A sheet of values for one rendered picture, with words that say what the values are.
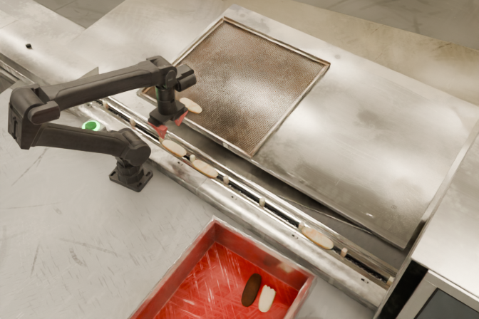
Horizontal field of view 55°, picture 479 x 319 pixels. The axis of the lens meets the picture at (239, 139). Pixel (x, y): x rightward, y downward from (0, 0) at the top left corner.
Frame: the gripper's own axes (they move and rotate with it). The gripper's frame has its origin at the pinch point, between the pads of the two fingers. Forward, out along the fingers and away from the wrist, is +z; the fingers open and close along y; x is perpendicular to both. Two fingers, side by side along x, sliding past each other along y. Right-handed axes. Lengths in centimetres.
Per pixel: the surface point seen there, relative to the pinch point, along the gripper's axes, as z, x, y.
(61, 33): 12, 88, 23
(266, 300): 10, -56, -24
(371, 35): 12, -22, 110
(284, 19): 12, 16, 95
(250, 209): 6.9, -36.5, -5.1
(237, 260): 10.6, -42.5, -19.3
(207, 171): 7.1, -16.9, -1.4
